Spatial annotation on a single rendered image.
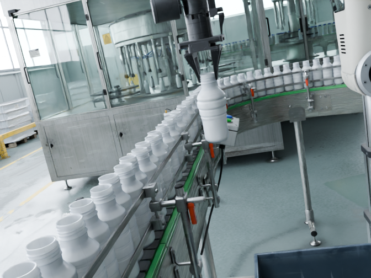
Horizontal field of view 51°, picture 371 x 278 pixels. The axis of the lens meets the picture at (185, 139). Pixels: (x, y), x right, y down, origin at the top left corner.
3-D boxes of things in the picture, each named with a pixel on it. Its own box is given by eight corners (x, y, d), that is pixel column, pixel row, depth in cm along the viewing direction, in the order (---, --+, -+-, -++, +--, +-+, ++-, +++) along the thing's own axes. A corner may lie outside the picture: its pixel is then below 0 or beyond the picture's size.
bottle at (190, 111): (196, 139, 159) (189, 100, 156) (203, 141, 154) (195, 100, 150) (184, 143, 157) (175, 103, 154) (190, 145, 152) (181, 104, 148)
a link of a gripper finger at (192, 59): (219, 81, 89) (212, 39, 86) (189, 86, 90) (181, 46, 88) (222, 76, 95) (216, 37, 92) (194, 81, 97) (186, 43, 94)
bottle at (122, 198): (108, 270, 70) (86, 184, 66) (117, 252, 76) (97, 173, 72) (140, 266, 69) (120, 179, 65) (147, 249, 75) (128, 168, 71)
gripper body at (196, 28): (222, 43, 86) (217, 9, 84) (178, 52, 88) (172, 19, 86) (225, 41, 92) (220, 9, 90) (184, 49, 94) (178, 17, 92)
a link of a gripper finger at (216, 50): (224, 80, 88) (217, 38, 86) (194, 85, 90) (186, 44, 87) (227, 75, 95) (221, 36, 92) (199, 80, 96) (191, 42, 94)
